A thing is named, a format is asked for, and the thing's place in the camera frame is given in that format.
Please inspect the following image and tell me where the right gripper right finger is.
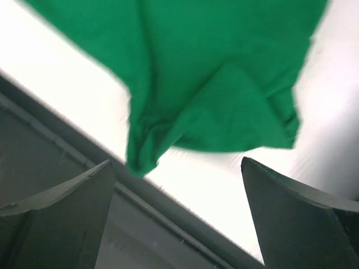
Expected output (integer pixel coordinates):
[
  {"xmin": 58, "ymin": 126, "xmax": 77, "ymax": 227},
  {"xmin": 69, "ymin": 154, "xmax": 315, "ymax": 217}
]
[{"xmin": 241, "ymin": 157, "xmax": 358, "ymax": 269}]

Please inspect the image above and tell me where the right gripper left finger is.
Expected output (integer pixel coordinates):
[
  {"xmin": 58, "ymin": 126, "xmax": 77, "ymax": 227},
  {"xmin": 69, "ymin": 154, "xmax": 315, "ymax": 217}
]
[{"xmin": 1, "ymin": 160, "xmax": 116, "ymax": 268}]

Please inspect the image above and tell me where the green t shirt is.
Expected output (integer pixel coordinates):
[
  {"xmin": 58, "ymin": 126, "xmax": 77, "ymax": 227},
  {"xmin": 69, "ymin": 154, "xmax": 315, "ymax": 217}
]
[{"xmin": 29, "ymin": 1, "xmax": 327, "ymax": 176}]

